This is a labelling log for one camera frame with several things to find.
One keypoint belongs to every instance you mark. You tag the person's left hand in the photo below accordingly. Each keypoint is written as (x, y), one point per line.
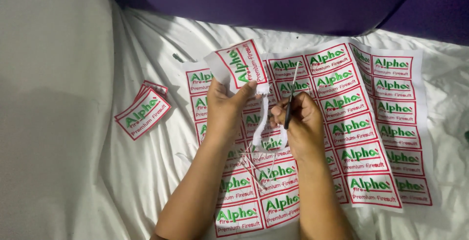
(223, 111)

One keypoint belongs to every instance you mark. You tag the person's right hand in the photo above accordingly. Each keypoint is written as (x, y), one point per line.
(306, 130)

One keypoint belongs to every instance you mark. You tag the cut embroidered label patch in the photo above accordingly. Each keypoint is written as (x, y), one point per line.
(238, 64)
(157, 87)
(143, 114)
(141, 92)

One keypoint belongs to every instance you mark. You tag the white fabric offcut strip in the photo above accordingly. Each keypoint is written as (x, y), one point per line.
(263, 117)

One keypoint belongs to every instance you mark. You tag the uncut sheet of embroidered labels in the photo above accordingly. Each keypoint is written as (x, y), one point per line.
(351, 130)

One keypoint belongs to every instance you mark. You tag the loose thread tangle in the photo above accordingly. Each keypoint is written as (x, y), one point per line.
(252, 161)

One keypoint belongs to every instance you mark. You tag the white bedsheet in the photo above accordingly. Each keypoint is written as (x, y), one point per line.
(146, 181)

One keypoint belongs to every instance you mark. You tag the purple fabric cover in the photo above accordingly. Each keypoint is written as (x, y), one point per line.
(278, 1)

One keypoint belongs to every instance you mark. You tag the off-white cushion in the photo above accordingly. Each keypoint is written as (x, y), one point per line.
(47, 104)

